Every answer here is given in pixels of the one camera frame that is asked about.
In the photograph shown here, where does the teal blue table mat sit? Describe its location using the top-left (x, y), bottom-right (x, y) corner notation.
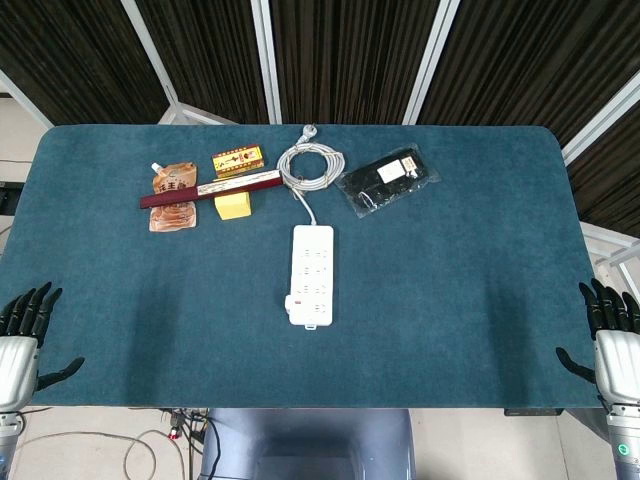
top-left (0, 124), bottom-right (626, 409)

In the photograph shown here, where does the yellow cube block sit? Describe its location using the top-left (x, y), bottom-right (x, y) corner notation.
top-left (214, 192), bottom-right (255, 221)

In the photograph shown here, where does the blue-grey robot torso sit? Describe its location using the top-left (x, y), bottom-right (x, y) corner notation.
top-left (199, 407), bottom-right (416, 480)

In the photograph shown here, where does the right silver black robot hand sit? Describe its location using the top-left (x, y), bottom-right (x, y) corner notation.
top-left (555, 278), bottom-right (640, 406)

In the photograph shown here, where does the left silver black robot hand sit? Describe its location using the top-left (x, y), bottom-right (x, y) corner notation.
top-left (0, 282), bottom-right (86, 414)

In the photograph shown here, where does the white power strip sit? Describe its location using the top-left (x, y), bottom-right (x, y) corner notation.
top-left (287, 224), bottom-right (335, 332)

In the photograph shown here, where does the long dark red box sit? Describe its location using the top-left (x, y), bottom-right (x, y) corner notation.
top-left (139, 168), bottom-right (285, 210)

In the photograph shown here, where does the yellow red printed box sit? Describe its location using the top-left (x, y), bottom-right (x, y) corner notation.
top-left (211, 143), bottom-right (267, 180)

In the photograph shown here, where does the black partition panel white frame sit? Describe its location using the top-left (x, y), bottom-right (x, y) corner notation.
top-left (252, 0), bottom-right (461, 126)
top-left (0, 0), bottom-right (176, 129)
top-left (122, 0), bottom-right (281, 126)
top-left (562, 69), bottom-right (640, 291)
top-left (404, 0), bottom-right (640, 151)

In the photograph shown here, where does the orange spout pouch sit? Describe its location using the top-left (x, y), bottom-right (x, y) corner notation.
top-left (148, 160), bottom-right (200, 233)

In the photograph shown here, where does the coiled grey power strip cable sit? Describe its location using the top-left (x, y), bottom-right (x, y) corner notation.
top-left (276, 124), bottom-right (346, 226)

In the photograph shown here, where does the black item in plastic bag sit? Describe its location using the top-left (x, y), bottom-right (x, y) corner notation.
top-left (334, 145), bottom-right (443, 220)

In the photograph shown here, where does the black box on floor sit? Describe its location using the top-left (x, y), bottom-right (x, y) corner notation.
top-left (0, 182), bottom-right (24, 216)

